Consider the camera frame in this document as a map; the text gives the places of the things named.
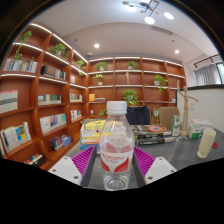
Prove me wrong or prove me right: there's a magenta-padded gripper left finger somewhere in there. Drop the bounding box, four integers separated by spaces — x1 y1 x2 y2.
48 144 101 188

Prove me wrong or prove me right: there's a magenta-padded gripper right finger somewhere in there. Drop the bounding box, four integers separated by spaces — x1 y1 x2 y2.
132 146 178 188

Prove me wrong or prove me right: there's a clear plastic water bottle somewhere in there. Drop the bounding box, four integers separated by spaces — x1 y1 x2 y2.
98 100 136 192

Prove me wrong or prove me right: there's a stack of colourful books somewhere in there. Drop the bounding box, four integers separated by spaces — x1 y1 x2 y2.
79 118 108 151

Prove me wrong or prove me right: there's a tall green white carton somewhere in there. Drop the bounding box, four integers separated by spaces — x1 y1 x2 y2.
170 115 182 137

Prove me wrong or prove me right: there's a small green white box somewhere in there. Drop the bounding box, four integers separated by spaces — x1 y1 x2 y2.
188 123 202 140

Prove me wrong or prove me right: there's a tan upholstered chair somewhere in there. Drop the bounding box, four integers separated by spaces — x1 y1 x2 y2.
158 106 181 131

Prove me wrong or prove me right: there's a cream printed mug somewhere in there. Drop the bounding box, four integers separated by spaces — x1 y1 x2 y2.
196 128 217 159

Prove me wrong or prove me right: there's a dark navy chair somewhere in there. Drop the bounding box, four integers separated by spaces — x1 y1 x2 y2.
125 105 152 126

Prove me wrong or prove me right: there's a wooden artist mannequin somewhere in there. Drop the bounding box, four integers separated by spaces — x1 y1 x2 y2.
175 79 199 138

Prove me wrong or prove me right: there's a brown wooden shelf unit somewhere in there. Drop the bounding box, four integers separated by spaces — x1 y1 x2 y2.
0 23 188 171

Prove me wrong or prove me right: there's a grey window curtain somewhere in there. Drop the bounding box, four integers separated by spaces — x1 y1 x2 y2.
193 63 222 87

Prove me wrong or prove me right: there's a window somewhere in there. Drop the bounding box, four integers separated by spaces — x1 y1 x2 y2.
216 62 224 84

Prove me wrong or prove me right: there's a ceiling air vent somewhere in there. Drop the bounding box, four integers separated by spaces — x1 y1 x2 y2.
149 25 174 36

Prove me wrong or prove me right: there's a branched ceiling lamp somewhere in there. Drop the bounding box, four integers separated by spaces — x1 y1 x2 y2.
121 0 176 25

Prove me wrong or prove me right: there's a black ceiling track rail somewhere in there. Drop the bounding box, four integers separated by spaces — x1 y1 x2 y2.
193 53 221 69

